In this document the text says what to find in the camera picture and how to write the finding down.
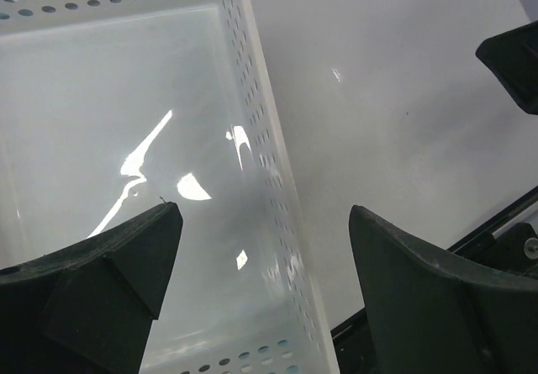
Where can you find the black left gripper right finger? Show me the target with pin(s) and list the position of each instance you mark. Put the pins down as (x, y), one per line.
(431, 311)

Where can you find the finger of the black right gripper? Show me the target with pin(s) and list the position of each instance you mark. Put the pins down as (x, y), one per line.
(512, 58)

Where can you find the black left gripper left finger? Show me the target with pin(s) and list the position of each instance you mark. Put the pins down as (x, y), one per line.
(89, 308)

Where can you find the white perforated plastic basket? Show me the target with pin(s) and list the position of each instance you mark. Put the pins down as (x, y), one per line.
(111, 107)

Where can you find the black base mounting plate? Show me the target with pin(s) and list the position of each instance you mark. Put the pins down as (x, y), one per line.
(507, 241)

